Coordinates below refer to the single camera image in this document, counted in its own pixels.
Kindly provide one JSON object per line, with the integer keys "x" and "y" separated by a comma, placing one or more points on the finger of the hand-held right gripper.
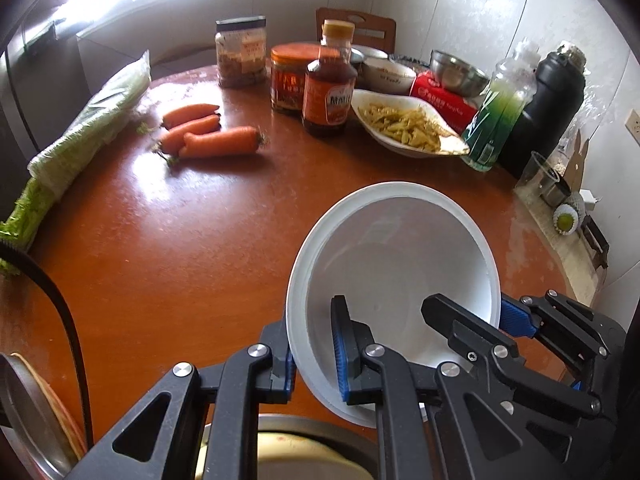
{"x": 515, "y": 317}
{"x": 450, "y": 320}

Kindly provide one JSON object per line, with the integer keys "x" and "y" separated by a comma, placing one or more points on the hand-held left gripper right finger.
{"x": 341, "y": 360}

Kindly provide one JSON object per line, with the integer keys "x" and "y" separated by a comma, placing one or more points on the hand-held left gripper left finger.
{"x": 289, "y": 376}

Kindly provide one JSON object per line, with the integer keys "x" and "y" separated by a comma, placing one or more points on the green fruit in foam net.
{"x": 565, "y": 221}

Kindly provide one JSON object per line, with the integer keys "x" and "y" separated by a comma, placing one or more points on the small metal cup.
{"x": 555, "y": 192}

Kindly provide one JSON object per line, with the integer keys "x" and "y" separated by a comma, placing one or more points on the white charger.
{"x": 589, "y": 200}

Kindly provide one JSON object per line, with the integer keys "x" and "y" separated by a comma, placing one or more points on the clear plastic cup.
{"x": 532, "y": 175}

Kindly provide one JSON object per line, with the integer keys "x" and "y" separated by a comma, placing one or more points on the cardboard piece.
{"x": 577, "y": 165}

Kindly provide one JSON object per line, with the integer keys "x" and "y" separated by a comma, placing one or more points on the white dish with food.
{"x": 400, "y": 125}

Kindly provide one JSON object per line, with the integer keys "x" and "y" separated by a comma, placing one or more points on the green plastic bottle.
{"x": 495, "y": 115}

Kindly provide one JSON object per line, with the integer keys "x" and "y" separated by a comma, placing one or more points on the black thermos flask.
{"x": 550, "y": 105}

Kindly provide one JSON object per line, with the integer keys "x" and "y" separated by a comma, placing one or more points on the red tissue packet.
{"x": 440, "y": 100}

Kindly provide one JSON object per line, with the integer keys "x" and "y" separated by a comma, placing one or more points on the carrot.
{"x": 190, "y": 132}
{"x": 190, "y": 112}
{"x": 225, "y": 141}

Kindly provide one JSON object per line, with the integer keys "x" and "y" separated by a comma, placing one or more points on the white printed bowl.
{"x": 390, "y": 77}

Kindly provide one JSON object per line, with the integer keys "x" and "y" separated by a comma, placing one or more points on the brown sauce bottle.
{"x": 327, "y": 100}

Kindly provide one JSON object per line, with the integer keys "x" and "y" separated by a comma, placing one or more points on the round metal tray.
{"x": 25, "y": 410}

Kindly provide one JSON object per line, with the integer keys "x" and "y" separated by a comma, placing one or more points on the red-lid sauce jar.
{"x": 290, "y": 80}

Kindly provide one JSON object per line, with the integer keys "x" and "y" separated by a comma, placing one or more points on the wooden chair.
{"x": 372, "y": 30}

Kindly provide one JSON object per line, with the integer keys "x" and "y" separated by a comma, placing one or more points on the celery in plastic bag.
{"x": 90, "y": 130}

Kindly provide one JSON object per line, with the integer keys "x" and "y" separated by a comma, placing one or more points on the black-lid clear jar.
{"x": 240, "y": 55}

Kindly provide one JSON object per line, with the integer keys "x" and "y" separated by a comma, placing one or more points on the grey refrigerator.
{"x": 20, "y": 100}

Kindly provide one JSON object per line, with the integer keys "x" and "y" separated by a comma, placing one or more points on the white wall socket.
{"x": 635, "y": 127}

